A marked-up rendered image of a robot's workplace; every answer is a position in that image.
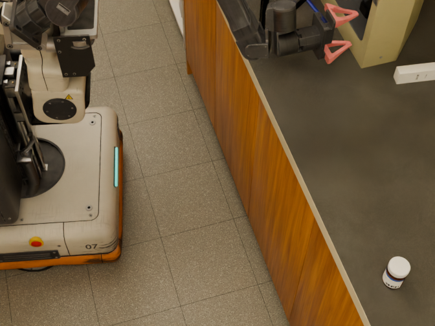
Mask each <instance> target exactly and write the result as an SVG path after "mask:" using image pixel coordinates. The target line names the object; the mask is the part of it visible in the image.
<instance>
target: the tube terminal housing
mask: <svg viewBox="0 0 435 326"><path fill-rule="evenodd" d="M423 1H424V0H378V2H377V6H375V4H374V2H373V1H372V5H371V9H370V13H369V16H368V20H367V24H366V28H365V31H364V36H363V39H362V40H359V38H358V37H357V35H356V33H355V32H354V30H353V29H352V27H351V25H350V24H349V22H347V23H345V24H343V25H341V26H339V27H337V28H338V30H339V32H340V34H341V36H342V37H343V39H344V40H345V41H350V42H351V44H352V46H351V47H349V49H350V50H351V52H352V54H353V55H354V57H355V59H356V60H357V63H358V64H359V66H360V67H361V68H365V67H371V66H374V65H379V64H383V63H388V62H391V61H396V60H397V58H398V56H399V54H400V52H401V50H402V48H403V47H404V45H405V43H406V41H407V39H408V37H409V35H410V33H411V31H412V29H413V28H414V25H415V24H416V21H417V20H418V16H419V13H420V10H421V7H422V4H423ZM321 2H322V4H323V5H324V6H325V4H326V3H329V4H331V5H335V6H338V4H337V2H336V1H335V0H321Z"/></svg>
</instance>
